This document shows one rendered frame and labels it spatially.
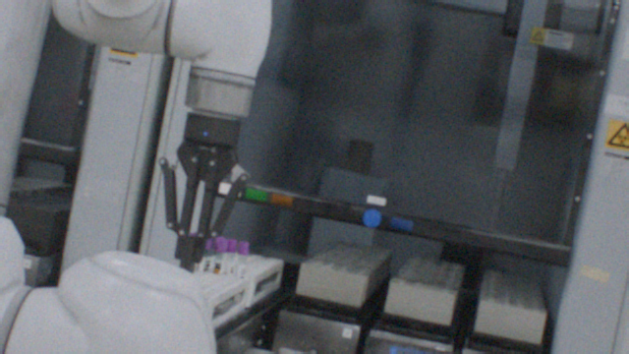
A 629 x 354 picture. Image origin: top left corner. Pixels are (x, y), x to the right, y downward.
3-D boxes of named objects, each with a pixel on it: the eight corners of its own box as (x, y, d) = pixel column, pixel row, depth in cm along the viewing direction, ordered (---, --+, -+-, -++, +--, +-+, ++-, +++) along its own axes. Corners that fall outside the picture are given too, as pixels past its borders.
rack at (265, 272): (224, 283, 236) (231, 249, 236) (278, 294, 235) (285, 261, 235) (186, 302, 207) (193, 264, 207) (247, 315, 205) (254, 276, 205)
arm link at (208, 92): (198, 70, 183) (190, 111, 183) (182, 65, 174) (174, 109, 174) (260, 81, 182) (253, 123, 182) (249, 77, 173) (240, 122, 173)
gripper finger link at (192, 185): (200, 156, 176) (191, 154, 177) (184, 238, 177) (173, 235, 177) (206, 156, 180) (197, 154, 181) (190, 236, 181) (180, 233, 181)
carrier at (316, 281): (362, 310, 223) (369, 275, 222) (360, 312, 221) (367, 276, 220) (295, 296, 224) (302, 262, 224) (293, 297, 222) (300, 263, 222)
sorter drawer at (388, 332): (394, 318, 281) (402, 277, 280) (458, 331, 279) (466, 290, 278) (358, 377, 209) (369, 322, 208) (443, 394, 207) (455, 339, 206)
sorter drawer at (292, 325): (325, 304, 283) (333, 263, 282) (388, 317, 281) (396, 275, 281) (265, 356, 211) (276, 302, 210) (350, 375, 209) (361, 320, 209)
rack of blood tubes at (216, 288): (182, 303, 205) (189, 265, 205) (244, 317, 204) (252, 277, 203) (131, 328, 176) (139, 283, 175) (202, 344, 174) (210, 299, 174)
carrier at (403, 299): (450, 328, 220) (457, 294, 220) (449, 330, 218) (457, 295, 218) (383, 315, 222) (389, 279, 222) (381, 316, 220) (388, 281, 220)
